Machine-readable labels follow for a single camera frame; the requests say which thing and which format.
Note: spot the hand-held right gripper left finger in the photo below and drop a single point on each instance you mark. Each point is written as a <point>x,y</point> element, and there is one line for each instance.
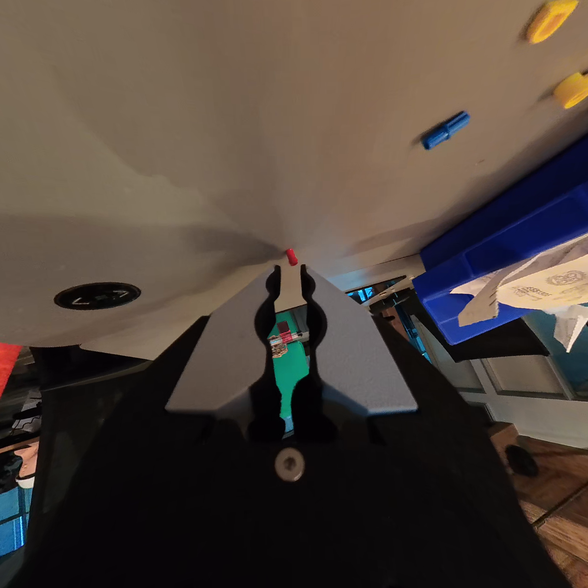
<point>216,367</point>

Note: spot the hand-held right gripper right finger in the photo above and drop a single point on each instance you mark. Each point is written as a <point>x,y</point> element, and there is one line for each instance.
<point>363,367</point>

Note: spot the red brick pin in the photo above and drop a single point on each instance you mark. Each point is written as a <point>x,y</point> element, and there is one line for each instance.
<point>291,257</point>

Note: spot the black round desk grommet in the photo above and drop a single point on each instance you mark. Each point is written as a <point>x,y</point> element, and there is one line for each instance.
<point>64,297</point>

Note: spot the grey desk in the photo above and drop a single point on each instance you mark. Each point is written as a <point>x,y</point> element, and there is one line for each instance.
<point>229,138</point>

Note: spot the black caster wheel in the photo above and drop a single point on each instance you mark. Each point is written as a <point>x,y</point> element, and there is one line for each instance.
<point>521,459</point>

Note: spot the blue storage bin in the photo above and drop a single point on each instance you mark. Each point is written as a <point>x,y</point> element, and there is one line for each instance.
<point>505,239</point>

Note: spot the blue brick pin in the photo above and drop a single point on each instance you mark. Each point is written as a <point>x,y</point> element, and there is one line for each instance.
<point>443,132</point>

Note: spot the yellow brick half bush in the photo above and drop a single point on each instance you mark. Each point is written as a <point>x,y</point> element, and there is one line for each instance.
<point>549,20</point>

